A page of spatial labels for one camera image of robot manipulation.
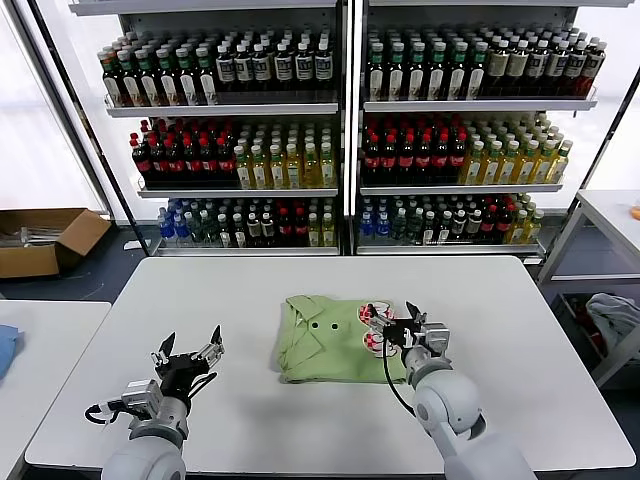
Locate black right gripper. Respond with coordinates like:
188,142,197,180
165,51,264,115
365,300,429,352

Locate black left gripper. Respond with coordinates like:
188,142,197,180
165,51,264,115
150,324,225,397

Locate green t-shirt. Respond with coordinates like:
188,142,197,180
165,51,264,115
273,294,417,385

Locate cola bottle red cap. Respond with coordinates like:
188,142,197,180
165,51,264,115
182,138,202,184
361,134,381,182
495,204,512,242
480,204,497,242
447,132,467,181
430,133,450,182
148,138,168,184
276,208,293,247
199,138,219,184
414,134,433,182
396,134,416,182
216,138,236,184
165,138,185,184
131,134,152,184
292,208,308,247
379,134,398,182

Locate white side table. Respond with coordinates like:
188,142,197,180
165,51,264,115
0,298,113,480

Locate brown cardboard box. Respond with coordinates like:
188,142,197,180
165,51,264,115
0,207,112,278

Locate blue folded cloth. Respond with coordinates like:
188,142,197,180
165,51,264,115
0,322,25,381

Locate gray metal bars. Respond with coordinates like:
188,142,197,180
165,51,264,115
0,225,66,248

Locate red item in bin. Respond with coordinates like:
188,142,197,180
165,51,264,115
574,298,608,352

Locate light gray crumpled cloth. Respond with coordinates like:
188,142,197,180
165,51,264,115
584,292,640,350

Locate gray metal shelf rack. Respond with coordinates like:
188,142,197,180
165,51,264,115
68,0,351,257
351,0,632,259

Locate gray storage bin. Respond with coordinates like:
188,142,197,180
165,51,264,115
554,290,640,387

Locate dark tea bottle beige label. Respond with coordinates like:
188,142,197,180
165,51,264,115
485,40,510,97
505,40,531,97

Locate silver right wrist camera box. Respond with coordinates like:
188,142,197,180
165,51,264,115
423,322,452,359

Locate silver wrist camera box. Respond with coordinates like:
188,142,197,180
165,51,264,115
121,378,162,417
423,322,452,359

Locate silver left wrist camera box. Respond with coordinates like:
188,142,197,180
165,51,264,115
121,378,162,417

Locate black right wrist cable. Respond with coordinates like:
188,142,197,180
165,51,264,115
382,343,417,417

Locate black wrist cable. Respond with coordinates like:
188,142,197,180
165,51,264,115
83,398,129,426
382,343,417,417

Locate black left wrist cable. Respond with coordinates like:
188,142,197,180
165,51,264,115
83,398,129,426

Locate gray frame side table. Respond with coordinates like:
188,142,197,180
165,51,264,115
536,188,640,286

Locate gray window post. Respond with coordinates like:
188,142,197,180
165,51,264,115
6,0,118,220

